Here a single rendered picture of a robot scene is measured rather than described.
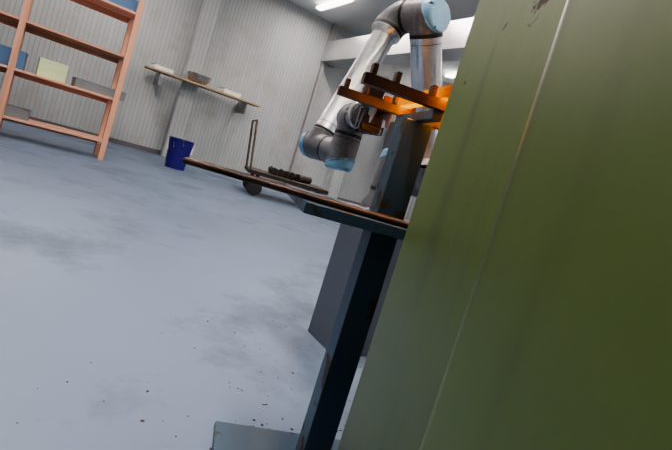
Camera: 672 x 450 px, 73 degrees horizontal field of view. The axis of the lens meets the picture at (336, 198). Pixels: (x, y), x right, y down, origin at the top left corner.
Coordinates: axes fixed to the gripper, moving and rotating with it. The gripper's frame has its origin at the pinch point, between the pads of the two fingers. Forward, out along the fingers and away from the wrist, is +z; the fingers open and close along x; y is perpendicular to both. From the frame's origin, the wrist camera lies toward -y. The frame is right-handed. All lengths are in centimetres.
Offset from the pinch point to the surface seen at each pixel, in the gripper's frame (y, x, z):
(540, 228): 19, 25, 97
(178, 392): 92, 30, -13
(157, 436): 92, 32, 6
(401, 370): 39, 10, 66
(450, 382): 27, 25, 95
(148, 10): -153, 228, -787
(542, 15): 0, 11, 72
